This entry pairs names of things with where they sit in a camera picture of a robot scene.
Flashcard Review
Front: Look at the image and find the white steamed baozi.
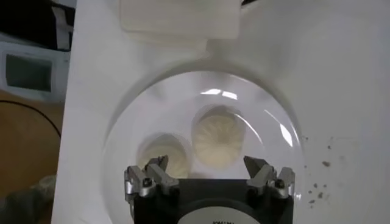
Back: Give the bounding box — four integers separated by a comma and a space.
136, 133, 191, 179
191, 105, 246, 170

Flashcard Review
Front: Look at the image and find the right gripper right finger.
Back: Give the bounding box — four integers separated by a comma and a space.
243, 155, 296, 200

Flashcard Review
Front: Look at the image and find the white housing with dark screen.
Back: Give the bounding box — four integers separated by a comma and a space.
0, 41, 71, 103

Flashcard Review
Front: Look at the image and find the white electric pot base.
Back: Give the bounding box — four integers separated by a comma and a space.
118, 0, 241, 40

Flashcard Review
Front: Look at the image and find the white round plate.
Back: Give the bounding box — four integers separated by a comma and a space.
102, 70, 305, 224

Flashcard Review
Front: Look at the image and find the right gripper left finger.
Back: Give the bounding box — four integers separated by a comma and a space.
124, 154, 180, 203

